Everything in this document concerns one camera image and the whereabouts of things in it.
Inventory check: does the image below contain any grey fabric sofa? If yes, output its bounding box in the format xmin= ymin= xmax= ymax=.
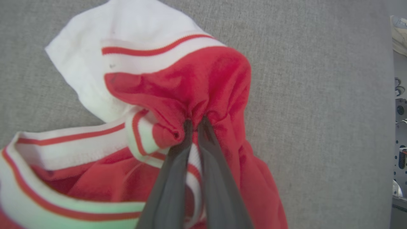
xmin=0 ymin=0 xmax=395 ymax=229

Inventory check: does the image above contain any beige crumpled object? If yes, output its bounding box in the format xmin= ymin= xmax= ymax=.
xmin=390 ymin=15 xmax=407 ymax=57

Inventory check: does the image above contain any red and white basketball jersey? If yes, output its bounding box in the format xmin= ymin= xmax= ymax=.
xmin=0 ymin=0 xmax=288 ymax=229

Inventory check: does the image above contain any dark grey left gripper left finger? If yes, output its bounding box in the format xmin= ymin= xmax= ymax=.
xmin=136 ymin=120 xmax=194 ymax=229

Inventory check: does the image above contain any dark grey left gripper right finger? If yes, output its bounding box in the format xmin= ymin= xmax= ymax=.
xmin=198 ymin=116 xmax=253 ymax=229

